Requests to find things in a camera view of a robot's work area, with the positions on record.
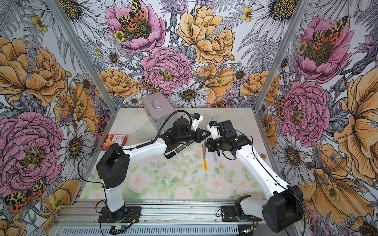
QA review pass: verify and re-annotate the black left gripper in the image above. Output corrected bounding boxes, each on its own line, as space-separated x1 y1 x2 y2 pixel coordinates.
178 127 210 143

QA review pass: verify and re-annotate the light blue toothbrush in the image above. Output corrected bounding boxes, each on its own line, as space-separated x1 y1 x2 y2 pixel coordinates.
213 152 218 164

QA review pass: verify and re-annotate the white clear toothbrush holder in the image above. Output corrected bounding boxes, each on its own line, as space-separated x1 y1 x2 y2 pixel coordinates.
164 143 191 159

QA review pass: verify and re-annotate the yellow toothbrush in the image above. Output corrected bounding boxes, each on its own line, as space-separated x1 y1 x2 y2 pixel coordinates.
201 144 208 172

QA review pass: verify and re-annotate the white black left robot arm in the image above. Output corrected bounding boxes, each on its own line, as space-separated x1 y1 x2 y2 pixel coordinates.
96 113 210 213

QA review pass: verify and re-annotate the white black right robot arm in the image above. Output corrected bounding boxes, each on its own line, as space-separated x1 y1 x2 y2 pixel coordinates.
206 120 305 233

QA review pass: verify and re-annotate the silver aluminium first aid case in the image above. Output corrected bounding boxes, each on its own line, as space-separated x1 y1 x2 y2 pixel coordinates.
142 92 175 130

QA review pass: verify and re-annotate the red bandage box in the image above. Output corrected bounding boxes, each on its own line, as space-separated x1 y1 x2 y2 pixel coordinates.
100 134 128 150

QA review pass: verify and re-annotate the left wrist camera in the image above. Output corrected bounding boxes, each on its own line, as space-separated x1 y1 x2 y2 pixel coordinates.
191 113 203 132

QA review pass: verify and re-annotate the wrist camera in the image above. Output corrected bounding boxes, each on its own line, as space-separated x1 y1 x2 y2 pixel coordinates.
206 121 221 140
191 113 203 132

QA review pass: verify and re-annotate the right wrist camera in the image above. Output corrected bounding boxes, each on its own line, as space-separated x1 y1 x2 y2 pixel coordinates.
206 121 221 140

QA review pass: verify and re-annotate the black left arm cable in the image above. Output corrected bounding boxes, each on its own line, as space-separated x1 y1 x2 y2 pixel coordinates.
135 110 193 148

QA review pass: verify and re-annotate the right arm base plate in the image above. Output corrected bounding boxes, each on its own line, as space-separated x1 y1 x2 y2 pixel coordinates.
219 206 262 222

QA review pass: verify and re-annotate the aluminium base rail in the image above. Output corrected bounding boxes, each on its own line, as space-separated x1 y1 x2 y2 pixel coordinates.
50 199 299 236

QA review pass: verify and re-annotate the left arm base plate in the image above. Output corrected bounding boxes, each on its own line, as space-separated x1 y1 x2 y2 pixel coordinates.
98 206 142 223

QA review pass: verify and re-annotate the aluminium frame post left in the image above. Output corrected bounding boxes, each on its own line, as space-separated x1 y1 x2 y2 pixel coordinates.
46 1 118 114

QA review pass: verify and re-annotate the aluminium frame post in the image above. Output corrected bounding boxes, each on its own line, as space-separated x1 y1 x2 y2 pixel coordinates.
254 0 310 114
46 1 118 114

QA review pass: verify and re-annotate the aluminium frame post right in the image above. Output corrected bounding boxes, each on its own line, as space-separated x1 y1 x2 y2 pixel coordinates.
254 0 310 114

